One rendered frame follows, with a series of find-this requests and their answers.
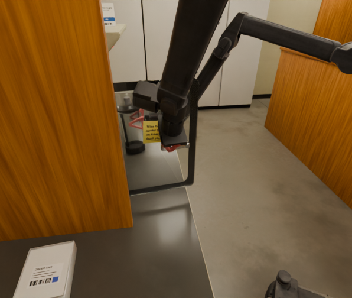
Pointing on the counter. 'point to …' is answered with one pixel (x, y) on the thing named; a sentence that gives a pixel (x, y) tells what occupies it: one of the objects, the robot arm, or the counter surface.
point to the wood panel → (46, 122)
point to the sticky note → (150, 132)
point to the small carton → (108, 12)
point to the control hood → (114, 34)
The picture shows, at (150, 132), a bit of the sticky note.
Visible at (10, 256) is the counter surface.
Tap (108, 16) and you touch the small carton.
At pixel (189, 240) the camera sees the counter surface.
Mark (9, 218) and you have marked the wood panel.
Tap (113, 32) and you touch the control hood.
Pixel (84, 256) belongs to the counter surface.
